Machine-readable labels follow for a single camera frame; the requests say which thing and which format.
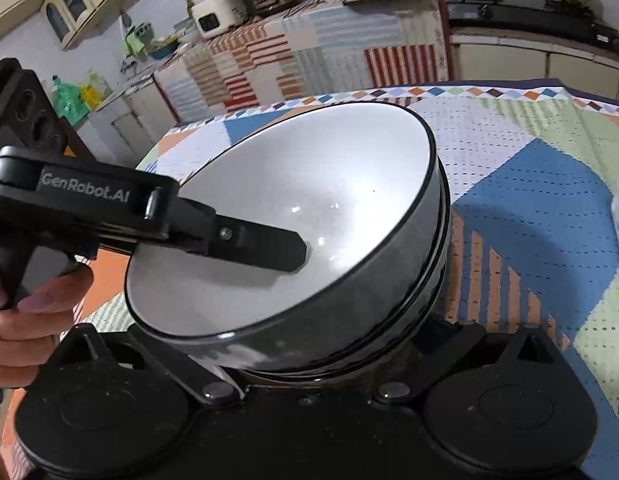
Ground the person's left hand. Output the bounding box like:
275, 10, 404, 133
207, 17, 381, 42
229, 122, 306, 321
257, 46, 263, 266
0, 260, 94, 389

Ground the black gas stove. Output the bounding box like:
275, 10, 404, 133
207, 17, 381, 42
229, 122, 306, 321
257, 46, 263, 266
446, 0, 619, 45

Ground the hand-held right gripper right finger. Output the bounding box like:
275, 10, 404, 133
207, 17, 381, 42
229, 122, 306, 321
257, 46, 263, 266
372, 321, 566, 406

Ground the striped patchwork counter cloth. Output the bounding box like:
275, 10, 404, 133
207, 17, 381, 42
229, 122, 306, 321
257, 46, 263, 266
154, 0, 449, 122

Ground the beige sink cabinet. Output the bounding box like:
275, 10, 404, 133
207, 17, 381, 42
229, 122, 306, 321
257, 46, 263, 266
107, 82, 176, 163

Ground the checked colourful tablecloth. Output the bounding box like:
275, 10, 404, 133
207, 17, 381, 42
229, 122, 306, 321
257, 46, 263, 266
0, 79, 619, 480

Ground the blue basin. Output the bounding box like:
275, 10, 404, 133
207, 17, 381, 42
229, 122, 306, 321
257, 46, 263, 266
148, 35, 181, 62

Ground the yellow bottle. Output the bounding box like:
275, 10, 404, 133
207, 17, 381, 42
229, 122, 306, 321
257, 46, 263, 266
80, 72, 113, 110

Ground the beige counter cabinet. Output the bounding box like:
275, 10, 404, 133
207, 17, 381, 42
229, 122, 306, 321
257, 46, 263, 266
448, 34, 619, 98

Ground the green plastic bag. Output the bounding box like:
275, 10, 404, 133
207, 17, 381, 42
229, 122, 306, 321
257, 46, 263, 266
51, 76, 86, 125

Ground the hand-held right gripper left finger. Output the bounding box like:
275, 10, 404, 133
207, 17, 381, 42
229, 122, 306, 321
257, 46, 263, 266
54, 322, 248, 408

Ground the white bowl black rim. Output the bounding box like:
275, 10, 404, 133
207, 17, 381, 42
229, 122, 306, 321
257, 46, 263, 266
238, 180, 450, 384
124, 100, 438, 356
224, 156, 448, 376

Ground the white rice cooker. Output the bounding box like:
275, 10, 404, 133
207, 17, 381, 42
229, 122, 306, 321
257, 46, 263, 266
190, 0, 246, 39

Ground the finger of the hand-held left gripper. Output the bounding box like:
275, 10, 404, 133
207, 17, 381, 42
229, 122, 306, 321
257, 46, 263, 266
168, 197, 308, 274

